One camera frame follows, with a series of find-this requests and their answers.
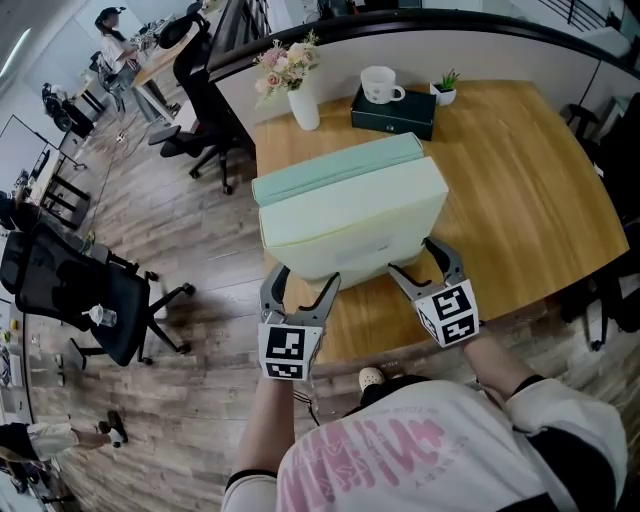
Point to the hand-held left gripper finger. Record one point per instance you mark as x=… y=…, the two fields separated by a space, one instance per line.
x=322 y=305
x=271 y=295

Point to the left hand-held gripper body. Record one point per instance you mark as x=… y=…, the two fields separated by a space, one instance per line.
x=285 y=345

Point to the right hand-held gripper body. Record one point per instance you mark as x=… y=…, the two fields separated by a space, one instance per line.
x=450 y=312

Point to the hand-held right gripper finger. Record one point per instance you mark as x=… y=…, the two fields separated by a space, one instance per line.
x=407 y=285
x=450 y=265

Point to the white box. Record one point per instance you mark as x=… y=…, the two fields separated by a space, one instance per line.
x=350 y=220

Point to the mint green box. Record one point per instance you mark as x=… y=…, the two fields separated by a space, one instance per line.
x=330 y=165

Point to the person's right forearm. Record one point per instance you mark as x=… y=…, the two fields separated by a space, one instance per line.
x=500 y=365

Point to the person's left forearm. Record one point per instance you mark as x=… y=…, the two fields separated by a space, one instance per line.
x=265 y=430

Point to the person's white shoe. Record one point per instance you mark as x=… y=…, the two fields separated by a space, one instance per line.
x=371 y=377

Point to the person's black trouser leg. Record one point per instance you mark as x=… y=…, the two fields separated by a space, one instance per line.
x=395 y=392

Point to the person's white printed shirt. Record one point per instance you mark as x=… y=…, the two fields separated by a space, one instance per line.
x=425 y=460

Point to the dark green drawer box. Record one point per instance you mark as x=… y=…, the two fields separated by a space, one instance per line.
x=400 y=117

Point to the black office chair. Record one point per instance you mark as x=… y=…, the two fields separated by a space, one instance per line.
x=200 y=100
x=65 y=280
x=605 y=295
x=620 y=165

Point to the clear water bottle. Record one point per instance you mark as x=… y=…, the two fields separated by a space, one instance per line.
x=102 y=316

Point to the small potted green plant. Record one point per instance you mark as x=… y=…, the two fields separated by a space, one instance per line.
x=444 y=95

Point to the white vase with flowers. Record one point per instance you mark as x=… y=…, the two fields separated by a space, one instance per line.
x=304 y=107

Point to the white mug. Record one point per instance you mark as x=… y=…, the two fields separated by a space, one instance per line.
x=377 y=85

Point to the rolling whiteboard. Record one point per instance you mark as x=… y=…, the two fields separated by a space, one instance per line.
x=25 y=145

